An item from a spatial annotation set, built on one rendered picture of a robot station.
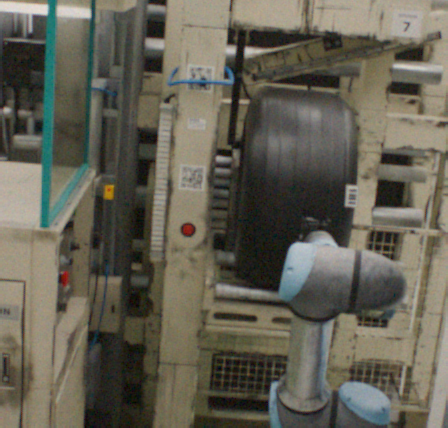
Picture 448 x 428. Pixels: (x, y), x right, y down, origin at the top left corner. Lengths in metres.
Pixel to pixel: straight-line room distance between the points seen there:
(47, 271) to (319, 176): 0.83
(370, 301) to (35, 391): 0.79
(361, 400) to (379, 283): 0.38
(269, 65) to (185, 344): 0.94
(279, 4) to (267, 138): 0.52
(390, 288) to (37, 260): 0.74
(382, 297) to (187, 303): 1.10
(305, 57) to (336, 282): 1.36
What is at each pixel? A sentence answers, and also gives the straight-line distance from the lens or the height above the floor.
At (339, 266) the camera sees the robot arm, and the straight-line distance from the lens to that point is 1.66.
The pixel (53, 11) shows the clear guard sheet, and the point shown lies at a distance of 1.78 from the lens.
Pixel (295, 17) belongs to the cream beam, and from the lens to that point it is 2.75.
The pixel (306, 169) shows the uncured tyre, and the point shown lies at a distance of 2.36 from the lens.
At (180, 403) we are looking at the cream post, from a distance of 2.82.
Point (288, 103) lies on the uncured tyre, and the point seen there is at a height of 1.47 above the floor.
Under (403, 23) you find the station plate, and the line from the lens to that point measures 2.79.
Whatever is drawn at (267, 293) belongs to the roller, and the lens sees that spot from 2.58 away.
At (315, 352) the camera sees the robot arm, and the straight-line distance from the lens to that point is 1.82.
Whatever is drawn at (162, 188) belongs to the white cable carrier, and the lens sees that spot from 2.58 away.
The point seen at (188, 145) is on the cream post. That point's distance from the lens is 2.53.
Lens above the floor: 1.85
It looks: 16 degrees down
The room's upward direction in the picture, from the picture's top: 5 degrees clockwise
